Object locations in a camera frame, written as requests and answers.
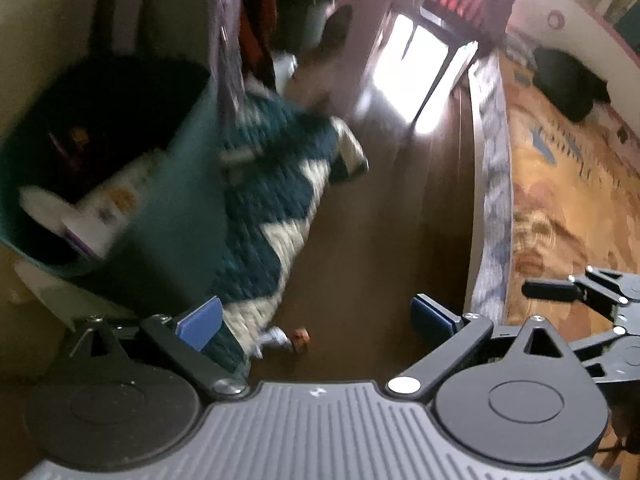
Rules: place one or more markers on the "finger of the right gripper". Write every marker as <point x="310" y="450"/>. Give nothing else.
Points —
<point x="609" y="357"/>
<point x="612" y="294"/>

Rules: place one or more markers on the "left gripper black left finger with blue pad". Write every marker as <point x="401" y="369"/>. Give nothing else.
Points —
<point x="181" y="341"/>

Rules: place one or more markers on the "green white knitted blanket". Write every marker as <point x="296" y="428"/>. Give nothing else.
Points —
<point x="275" y="164"/>

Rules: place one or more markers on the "white purple snack wrapper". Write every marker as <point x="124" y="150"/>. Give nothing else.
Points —
<point x="99" y="218"/>

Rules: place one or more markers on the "pink white headboard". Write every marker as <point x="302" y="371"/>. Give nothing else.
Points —
<point x="570" y="26"/>

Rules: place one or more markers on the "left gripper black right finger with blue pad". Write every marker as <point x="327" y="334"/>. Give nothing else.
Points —
<point x="452" y="342"/>

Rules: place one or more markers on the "dark green trash bin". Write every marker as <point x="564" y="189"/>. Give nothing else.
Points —
<point x="146" y="130"/>

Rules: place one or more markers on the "black bag on bed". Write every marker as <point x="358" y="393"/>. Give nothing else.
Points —
<point x="568" y="84"/>

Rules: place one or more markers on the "pink desk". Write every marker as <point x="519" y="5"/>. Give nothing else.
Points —
<point x="407" y="50"/>

